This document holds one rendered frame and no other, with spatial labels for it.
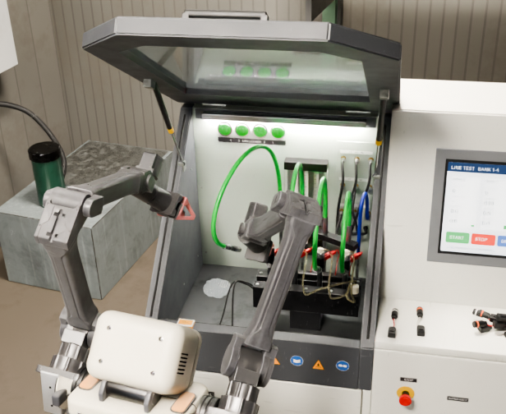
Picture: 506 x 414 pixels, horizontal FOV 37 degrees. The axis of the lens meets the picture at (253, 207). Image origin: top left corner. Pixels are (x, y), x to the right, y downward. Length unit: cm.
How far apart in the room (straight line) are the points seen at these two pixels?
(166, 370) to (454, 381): 99
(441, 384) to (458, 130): 74
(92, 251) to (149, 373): 241
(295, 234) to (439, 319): 78
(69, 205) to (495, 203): 126
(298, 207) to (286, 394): 87
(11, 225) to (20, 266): 26
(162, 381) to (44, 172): 257
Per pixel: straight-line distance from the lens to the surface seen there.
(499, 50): 420
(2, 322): 417
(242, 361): 172
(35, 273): 432
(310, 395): 241
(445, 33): 420
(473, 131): 229
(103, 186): 176
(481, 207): 233
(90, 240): 398
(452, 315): 238
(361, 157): 253
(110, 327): 169
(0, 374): 384
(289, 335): 230
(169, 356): 163
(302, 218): 170
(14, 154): 484
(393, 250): 237
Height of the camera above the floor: 238
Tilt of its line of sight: 29 degrees down
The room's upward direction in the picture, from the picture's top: 2 degrees counter-clockwise
